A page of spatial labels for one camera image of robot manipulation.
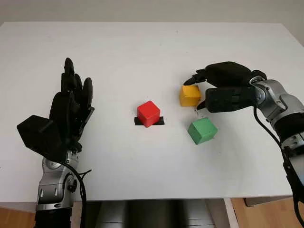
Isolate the red cube block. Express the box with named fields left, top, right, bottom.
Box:
left=137, top=100, right=161, bottom=129

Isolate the white table leg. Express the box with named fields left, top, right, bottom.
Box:
left=223, top=198, right=239, bottom=228

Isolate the dark grey robot torso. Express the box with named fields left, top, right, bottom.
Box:
left=85, top=200, right=226, bottom=228

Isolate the green cube block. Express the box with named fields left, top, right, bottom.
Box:
left=187, top=117, right=218, bottom=145

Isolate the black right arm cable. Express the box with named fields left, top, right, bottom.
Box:
left=252, top=106, right=304, bottom=228

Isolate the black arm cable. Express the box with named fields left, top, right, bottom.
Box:
left=60, top=161, right=93, bottom=228
left=252, top=106, right=304, bottom=228

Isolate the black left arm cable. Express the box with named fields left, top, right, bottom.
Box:
left=60, top=161, right=93, bottom=228

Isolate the black tape strip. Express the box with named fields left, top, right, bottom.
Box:
left=134, top=116, right=165, bottom=126

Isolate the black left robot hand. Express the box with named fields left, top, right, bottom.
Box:
left=49, top=57, right=95, bottom=153

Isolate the yellow cube block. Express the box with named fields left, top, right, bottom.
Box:
left=179, top=85, right=202, bottom=107

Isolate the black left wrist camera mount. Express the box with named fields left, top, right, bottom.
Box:
left=16, top=115, right=67, bottom=162

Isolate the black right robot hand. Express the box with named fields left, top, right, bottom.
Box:
left=183, top=61, right=257, bottom=113

